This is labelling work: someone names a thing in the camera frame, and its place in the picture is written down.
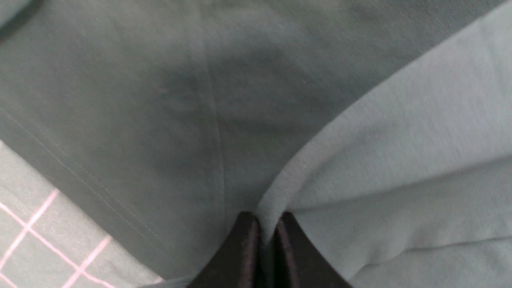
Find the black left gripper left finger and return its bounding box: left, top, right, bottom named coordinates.
left=188, top=212, right=260, bottom=288

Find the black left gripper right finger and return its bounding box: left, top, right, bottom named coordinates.
left=272, top=212, right=351, bottom=288

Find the green long-sleeved shirt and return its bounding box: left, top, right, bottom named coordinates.
left=1, top=0, right=511, bottom=288

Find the green checkered tablecloth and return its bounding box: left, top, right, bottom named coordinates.
left=0, top=144, right=162, bottom=288

